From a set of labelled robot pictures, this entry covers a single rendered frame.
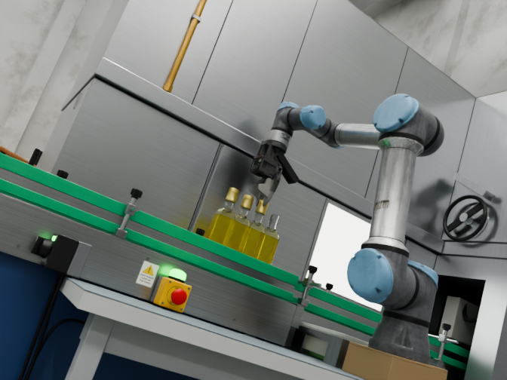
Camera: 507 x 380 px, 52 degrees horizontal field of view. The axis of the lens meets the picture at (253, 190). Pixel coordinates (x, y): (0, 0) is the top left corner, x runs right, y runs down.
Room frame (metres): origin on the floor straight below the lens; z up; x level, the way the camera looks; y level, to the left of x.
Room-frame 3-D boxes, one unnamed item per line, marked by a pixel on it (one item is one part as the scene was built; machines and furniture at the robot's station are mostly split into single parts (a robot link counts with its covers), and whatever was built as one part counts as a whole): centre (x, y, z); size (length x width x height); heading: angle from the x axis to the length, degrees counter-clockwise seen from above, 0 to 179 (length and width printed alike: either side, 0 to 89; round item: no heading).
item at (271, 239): (1.68, -0.10, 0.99); 0.06 x 0.06 x 0.21; 26
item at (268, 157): (1.64, -0.02, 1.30); 0.09 x 0.08 x 0.12; 117
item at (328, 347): (1.60, -0.38, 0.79); 0.27 x 0.17 x 0.08; 27
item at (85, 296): (1.93, -0.23, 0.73); 1.58 x 1.52 x 0.04; 112
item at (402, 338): (1.32, -0.48, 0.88); 0.15 x 0.15 x 0.10
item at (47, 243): (1.20, 0.41, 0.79); 0.04 x 0.03 x 0.04; 27
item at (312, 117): (1.57, -0.10, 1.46); 0.11 x 0.11 x 0.08; 37
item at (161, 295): (1.36, 0.11, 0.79); 0.07 x 0.07 x 0.07; 27
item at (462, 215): (2.11, -0.91, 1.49); 0.21 x 0.05 x 0.21; 27
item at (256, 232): (1.65, -0.05, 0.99); 0.06 x 0.06 x 0.21; 26
